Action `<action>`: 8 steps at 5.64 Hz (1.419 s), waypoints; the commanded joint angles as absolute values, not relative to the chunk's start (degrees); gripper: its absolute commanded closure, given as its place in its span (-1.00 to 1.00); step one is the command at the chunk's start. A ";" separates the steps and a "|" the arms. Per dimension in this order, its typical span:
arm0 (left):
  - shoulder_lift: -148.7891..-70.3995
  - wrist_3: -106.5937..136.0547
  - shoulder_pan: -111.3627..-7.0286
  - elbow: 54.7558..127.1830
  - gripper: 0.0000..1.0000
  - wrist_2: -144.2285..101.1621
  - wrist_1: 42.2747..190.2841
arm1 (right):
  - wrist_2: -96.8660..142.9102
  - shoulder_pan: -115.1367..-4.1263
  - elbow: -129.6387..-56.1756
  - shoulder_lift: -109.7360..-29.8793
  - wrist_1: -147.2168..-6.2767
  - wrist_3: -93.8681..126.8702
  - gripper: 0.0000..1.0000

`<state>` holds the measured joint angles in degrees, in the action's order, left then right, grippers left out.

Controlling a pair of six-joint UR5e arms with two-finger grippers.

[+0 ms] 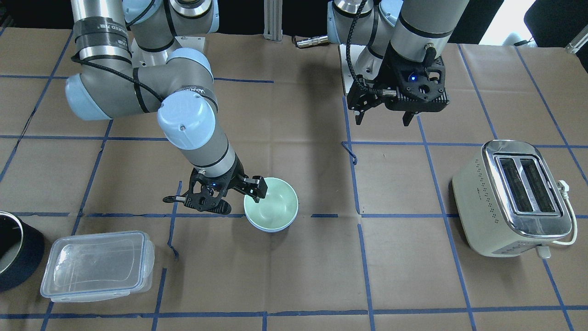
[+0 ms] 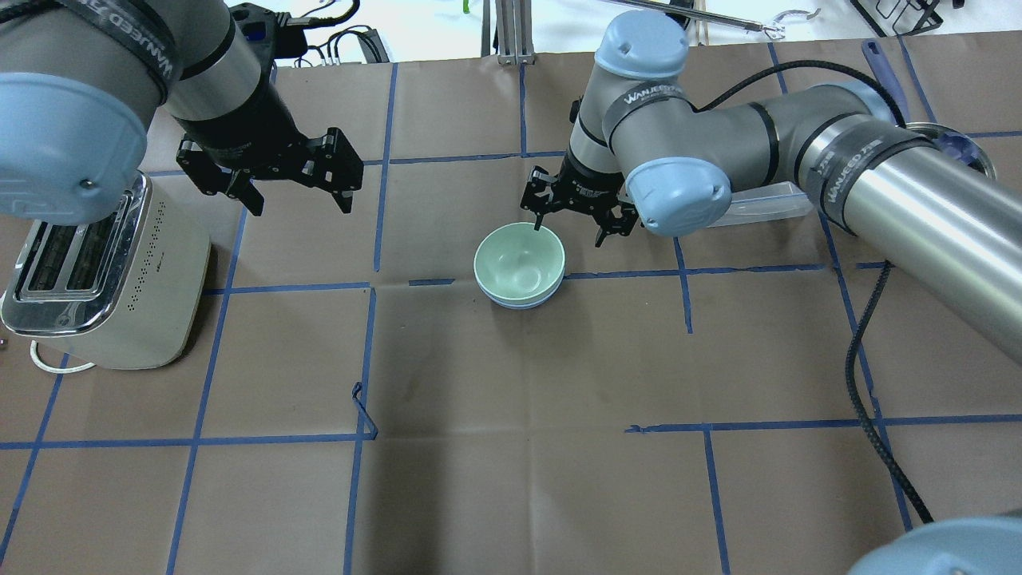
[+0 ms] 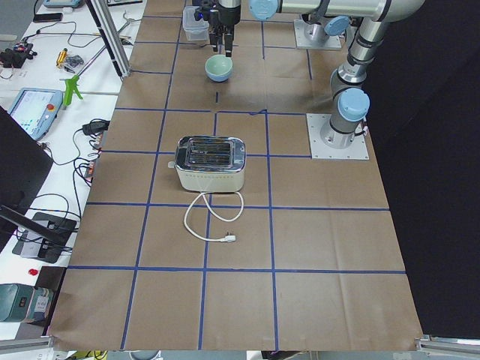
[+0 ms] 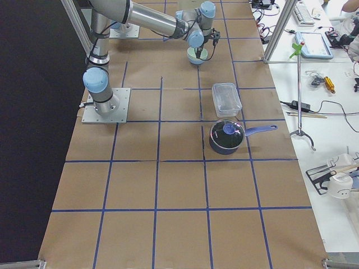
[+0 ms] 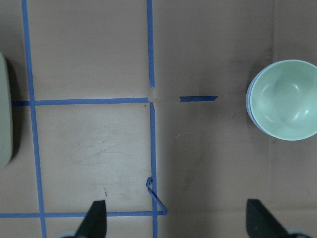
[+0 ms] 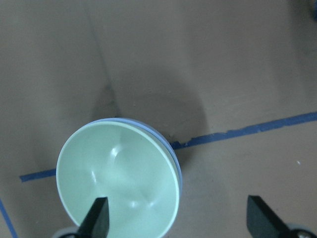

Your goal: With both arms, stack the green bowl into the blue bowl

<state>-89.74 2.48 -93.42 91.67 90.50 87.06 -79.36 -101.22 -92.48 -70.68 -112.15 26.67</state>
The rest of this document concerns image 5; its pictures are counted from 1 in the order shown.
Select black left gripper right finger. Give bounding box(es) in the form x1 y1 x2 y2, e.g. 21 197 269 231
246 199 292 238

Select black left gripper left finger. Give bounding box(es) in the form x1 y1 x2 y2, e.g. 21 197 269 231
75 200 107 238

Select blue bowl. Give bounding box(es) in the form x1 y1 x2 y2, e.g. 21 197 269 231
245 65 269 134

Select green bowl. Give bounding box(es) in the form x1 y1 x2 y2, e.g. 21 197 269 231
251 59 317 141

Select lower vertical blue tape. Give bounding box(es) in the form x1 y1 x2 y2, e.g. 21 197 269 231
146 102 167 238

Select long vertical blue tape left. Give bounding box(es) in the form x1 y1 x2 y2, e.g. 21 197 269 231
21 0 47 238

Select short blue tape piece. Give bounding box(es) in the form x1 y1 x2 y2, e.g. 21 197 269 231
180 96 218 102

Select pale green tray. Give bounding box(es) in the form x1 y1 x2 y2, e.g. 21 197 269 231
0 53 13 169

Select upper horizontal blue tape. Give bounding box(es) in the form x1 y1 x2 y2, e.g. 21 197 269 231
12 98 150 107

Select upper vertical blue tape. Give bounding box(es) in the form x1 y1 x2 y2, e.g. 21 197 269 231
147 0 156 89

